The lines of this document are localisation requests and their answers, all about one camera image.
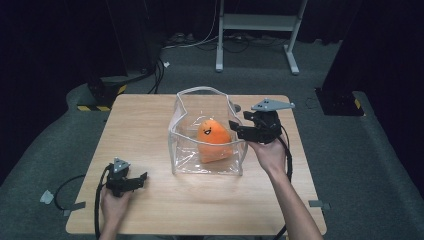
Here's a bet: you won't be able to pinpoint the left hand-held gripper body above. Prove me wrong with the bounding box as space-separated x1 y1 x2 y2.
105 157 132 198

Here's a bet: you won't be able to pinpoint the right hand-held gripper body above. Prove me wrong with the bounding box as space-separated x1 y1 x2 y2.
242 97 296 145

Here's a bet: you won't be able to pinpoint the orange plush toy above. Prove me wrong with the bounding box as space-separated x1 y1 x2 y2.
195 118 234 165

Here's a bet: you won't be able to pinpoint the clear plastic bag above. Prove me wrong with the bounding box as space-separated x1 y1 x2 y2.
167 85 249 177

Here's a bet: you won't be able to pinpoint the person's left hand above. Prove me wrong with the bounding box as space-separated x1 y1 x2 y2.
100 186 133 232

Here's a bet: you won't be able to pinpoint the person's right hand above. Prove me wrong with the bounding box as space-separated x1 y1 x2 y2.
247 134 289 178

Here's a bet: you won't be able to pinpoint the grey tape strip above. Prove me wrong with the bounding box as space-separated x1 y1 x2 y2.
307 199 332 211
62 201 87 217

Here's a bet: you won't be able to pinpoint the black stand base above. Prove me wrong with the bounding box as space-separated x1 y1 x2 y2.
314 87 366 117

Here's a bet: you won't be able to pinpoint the grey tape scrap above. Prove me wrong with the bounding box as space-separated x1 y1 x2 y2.
39 189 55 205

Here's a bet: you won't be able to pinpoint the black stand with striped base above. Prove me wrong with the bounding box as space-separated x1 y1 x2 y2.
76 74 128 113

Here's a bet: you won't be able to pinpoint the white metal stand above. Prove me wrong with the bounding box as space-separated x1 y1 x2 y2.
215 0 309 76

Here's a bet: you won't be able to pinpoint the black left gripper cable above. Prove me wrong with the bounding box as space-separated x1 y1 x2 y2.
93 164 114 240

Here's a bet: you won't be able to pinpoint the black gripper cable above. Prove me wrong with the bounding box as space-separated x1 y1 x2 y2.
93 164 114 240
272 124 294 240

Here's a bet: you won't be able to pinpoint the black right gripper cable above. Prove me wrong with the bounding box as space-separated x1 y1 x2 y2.
272 124 294 240

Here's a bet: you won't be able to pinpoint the black floor cable loop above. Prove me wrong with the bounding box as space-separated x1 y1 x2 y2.
53 173 87 212

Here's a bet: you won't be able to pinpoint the black cables under stand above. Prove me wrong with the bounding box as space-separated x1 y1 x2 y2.
194 32 288 55

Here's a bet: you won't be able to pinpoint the white floor cable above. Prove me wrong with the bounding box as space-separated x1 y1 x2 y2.
162 0 220 51

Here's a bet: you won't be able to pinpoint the black floor cable bundle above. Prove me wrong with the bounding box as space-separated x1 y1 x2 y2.
147 57 167 95

